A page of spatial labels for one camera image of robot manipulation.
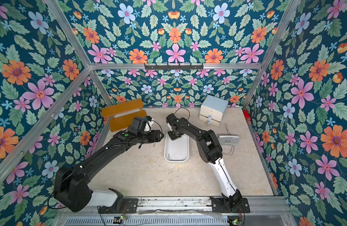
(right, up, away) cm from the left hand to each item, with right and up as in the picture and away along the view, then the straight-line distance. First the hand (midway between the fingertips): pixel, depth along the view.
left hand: (160, 134), depth 82 cm
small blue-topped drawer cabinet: (+34, +16, +19) cm, 42 cm away
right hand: (+7, -3, +21) cm, 22 cm away
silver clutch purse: (+43, -5, +10) cm, 45 cm away
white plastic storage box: (+10, -12, +12) cm, 20 cm away
